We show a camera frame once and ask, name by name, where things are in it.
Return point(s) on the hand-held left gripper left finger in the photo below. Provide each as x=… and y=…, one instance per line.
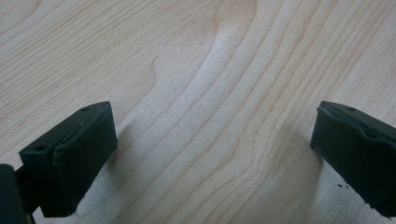
x=74, y=158

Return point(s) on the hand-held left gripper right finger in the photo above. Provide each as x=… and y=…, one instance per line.
x=355, y=149

